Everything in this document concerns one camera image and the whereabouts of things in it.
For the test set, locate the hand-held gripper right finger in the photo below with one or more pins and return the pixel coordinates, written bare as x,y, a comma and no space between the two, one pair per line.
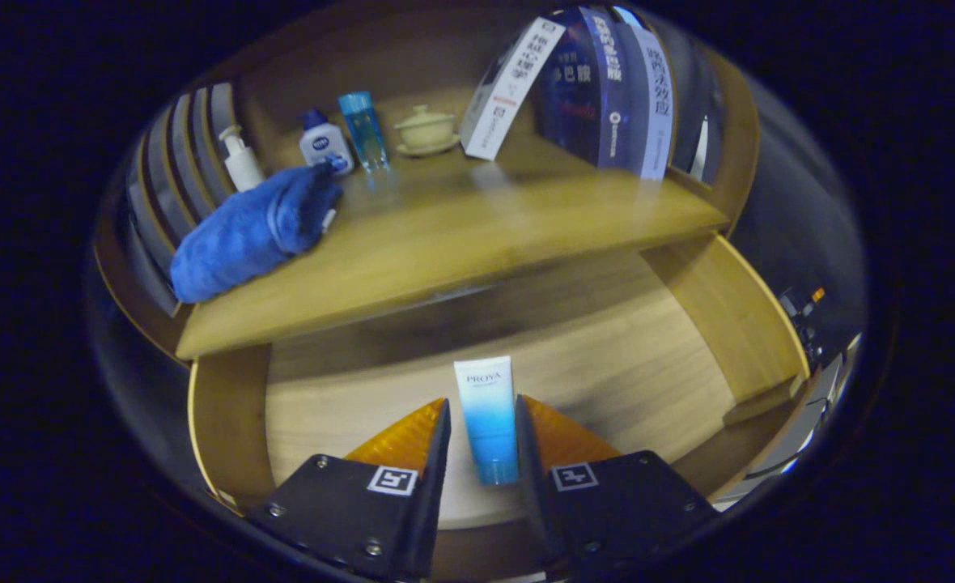
538,502

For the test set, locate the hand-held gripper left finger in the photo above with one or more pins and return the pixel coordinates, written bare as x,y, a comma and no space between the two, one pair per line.
421,502

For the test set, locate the blue and white cream tube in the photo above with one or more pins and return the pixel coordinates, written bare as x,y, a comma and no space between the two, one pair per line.
485,413

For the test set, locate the wooden countertop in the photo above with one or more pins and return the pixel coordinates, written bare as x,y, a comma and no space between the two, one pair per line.
461,235

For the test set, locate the dark equipment with orange tip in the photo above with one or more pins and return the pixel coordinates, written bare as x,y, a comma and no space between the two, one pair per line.
801,324

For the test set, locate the folded blue towel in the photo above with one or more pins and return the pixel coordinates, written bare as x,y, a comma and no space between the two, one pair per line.
243,235

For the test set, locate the white bottle with blue cap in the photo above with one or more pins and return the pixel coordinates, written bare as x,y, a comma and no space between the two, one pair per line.
325,147

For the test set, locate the beige lidded teacup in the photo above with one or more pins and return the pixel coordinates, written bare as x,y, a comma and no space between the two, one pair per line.
426,129

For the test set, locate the clear blue bottle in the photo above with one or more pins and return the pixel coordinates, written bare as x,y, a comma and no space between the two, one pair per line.
364,134

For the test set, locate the white pump bottle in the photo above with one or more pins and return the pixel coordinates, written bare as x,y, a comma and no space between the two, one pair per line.
243,166

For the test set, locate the black backdrop cloth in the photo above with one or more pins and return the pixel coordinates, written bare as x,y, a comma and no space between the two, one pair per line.
801,202

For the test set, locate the white book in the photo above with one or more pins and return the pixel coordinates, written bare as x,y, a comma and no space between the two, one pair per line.
510,89

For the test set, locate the dark blue book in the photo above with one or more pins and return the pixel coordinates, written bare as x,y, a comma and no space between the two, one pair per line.
583,89

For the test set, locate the lavender book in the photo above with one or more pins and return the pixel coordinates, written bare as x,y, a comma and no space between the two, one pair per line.
655,97

